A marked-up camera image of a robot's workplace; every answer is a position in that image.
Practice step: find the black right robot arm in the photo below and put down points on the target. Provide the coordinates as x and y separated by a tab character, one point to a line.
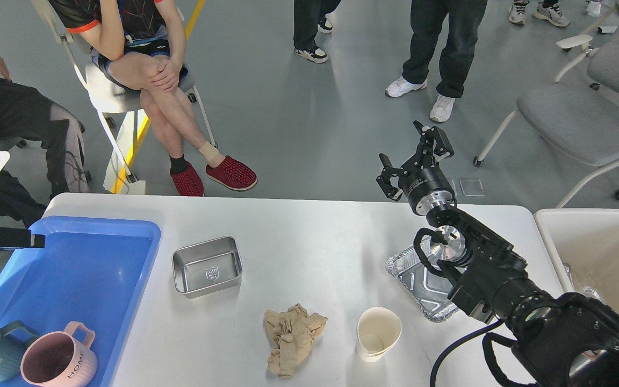
572	340

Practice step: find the crumpled brown paper napkin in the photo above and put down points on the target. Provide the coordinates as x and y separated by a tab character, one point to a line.
293	333

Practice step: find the standing person white sneakers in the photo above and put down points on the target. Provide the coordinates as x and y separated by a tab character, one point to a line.
427	20

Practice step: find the person grey sneakers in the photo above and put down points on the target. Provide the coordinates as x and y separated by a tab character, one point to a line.
545	10

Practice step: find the white paper cup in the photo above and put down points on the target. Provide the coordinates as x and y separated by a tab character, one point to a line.
378	330

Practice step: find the pink plastic mug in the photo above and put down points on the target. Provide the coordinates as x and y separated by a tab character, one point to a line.
61	358

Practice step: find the stainless steel rectangular tin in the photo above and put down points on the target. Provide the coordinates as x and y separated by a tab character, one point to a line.
207	267

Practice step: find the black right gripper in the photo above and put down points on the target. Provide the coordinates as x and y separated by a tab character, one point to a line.
423	184

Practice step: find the white folding chair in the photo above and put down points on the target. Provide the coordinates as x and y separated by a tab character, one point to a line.
100	91

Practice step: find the aluminium foil tray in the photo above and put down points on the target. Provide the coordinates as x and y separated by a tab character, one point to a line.
429	291

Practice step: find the seated person red shoes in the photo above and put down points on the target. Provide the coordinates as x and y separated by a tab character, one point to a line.
148	80

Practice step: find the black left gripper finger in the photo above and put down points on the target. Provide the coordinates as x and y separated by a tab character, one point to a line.
11	238

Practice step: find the blue plastic tray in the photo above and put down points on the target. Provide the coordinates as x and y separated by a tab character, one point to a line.
91	270

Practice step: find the person in black trousers left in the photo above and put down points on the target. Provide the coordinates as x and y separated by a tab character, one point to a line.
27	114

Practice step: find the white plastic waste bin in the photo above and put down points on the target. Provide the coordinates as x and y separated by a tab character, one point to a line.
583	245

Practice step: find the grey padded chair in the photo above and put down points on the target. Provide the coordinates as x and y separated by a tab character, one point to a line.
577	119

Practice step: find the standing person black-white sneakers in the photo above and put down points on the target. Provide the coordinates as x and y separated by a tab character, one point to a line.
310	18

